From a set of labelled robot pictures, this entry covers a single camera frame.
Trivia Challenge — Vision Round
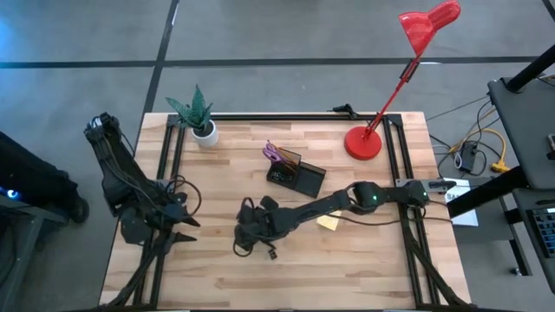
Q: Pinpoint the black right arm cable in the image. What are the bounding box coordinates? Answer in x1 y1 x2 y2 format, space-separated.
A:
327 212 454 227

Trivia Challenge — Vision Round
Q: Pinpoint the yellow extension cable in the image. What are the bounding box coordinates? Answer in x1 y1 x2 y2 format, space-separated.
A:
448 127 512 173

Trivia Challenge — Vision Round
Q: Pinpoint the white paper sheet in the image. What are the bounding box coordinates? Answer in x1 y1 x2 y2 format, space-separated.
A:
442 177 480 227

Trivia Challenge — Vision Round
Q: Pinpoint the white plant pot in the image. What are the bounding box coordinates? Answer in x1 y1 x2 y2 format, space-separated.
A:
191 120 220 148

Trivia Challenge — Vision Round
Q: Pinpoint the black desk support beam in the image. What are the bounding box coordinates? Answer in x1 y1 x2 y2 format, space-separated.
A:
446 166 531 219

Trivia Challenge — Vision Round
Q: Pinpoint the black aluminium table frame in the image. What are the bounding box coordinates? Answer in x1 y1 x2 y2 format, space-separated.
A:
103 113 472 311

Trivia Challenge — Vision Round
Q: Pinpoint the black power strip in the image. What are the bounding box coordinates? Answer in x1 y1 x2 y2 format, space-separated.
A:
459 141 478 173

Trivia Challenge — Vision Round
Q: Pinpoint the black keyboard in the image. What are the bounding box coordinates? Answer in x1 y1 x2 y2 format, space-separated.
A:
526 206 555 259

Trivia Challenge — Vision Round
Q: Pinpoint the black plug adapter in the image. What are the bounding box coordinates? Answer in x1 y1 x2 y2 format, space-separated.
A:
327 103 359 119

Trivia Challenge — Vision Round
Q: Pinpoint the dark grey desk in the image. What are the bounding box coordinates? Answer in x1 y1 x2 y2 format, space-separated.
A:
511 189 555 296
487 76 555 191

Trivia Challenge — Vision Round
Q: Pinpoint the black box with blue light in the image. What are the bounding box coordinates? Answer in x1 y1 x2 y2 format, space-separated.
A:
0 129 91 226

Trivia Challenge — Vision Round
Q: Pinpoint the yellow sticky note pad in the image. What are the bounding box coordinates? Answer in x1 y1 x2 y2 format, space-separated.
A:
316 211 343 232

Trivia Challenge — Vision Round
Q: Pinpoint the black mesh desk organizer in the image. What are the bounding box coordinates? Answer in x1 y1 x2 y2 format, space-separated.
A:
264 146 327 199

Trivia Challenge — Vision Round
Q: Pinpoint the red desk lamp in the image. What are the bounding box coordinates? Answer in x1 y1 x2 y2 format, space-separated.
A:
344 0 462 161

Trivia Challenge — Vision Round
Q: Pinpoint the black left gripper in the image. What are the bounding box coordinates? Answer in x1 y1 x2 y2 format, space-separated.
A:
149 192 201 244

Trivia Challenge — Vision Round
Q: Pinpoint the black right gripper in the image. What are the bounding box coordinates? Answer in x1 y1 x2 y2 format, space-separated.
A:
233 195 287 257

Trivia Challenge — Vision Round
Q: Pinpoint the orange wooden pencil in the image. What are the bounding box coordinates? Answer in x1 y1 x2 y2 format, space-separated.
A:
271 146 301 171

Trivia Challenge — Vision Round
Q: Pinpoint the green spiky plant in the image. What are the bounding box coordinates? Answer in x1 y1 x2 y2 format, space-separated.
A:
165 84 214 131

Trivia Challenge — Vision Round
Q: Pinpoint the purple pen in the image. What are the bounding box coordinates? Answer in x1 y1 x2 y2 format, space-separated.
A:
262 141 285 165

